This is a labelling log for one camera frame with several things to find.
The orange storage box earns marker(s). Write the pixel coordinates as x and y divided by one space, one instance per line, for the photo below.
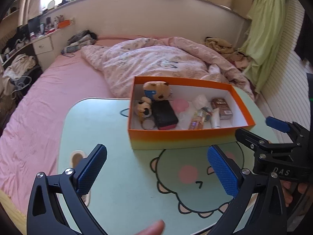
64 24

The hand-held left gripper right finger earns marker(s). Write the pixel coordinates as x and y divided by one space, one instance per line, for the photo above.
222 169

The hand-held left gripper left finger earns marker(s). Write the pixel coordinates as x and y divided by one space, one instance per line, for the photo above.
91 169

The small brown box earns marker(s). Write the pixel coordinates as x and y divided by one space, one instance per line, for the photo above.
221 105

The person's right hand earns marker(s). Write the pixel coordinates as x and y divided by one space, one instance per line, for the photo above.
287 191

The small glass perfume bottle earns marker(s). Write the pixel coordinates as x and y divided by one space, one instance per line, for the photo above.
195 121

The orange cardboard box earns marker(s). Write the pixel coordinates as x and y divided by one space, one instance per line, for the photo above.
171 139

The small round white mirror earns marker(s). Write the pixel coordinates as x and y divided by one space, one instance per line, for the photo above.
51 4

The white nightstand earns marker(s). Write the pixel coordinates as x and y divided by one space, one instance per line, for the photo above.
42 45

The wall shelf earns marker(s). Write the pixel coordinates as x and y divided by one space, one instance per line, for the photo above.
12 12

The black monitor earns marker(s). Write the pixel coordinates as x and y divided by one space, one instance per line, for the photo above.
33 25

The beige clothes pile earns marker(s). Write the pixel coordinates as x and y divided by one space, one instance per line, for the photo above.
217 44

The green curtain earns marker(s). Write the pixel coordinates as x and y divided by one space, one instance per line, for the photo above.
266 29

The white ribbed panel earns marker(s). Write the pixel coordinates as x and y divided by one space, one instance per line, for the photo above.
293 78

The yellow mat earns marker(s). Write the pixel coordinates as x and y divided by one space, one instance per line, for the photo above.
12 208

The black case with pink edge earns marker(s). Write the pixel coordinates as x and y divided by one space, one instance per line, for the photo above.
163 115

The crumpled clear plastic wrap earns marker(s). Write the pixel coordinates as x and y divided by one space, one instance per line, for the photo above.
199 100

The narrow beige curtain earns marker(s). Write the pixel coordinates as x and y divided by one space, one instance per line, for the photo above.
31 0

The pink floral quilt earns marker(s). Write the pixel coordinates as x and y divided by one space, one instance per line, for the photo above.
146 58

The tan bear plush toy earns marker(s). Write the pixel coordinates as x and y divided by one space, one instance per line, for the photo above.
159 90

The grey clothes pile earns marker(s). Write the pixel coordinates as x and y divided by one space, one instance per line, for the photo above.
80 39

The green cartoon desktop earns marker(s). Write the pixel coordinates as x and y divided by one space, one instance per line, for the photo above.
122 176

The white clothes pile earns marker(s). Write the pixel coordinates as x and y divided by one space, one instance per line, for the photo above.
20 63

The white tube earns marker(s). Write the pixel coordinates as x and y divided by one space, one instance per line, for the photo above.
215 120

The pink round container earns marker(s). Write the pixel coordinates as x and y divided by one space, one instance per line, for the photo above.
181 104

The dark cloth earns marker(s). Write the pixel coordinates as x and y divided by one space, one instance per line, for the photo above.
307 36

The shiny silver round object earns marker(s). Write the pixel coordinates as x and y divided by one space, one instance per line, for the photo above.
207 113

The person's left hand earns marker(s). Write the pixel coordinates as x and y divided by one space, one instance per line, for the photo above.
149 230

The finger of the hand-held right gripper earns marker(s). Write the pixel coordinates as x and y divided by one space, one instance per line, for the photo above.
276 123
249 139

